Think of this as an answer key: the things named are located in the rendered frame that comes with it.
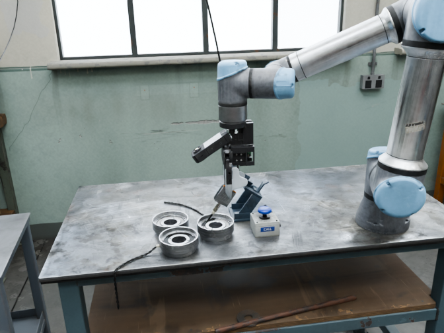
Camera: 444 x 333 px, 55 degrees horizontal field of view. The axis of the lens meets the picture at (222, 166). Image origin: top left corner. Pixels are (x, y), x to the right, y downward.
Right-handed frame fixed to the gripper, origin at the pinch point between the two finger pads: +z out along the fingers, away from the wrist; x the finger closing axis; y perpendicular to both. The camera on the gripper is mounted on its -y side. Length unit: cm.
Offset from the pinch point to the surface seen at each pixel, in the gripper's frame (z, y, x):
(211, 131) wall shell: 26, 8, 161
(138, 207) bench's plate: 12.9, -27.2, 22.7
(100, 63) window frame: -21, -56, 150
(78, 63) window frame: -22, -68, 150
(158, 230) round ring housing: 10.4, -19.6, 0.5
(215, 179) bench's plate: 13.0, 0.3, 43.3
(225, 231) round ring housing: 10.0, -1.1, -4.0
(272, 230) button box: 11.1, 12.2, -3.2
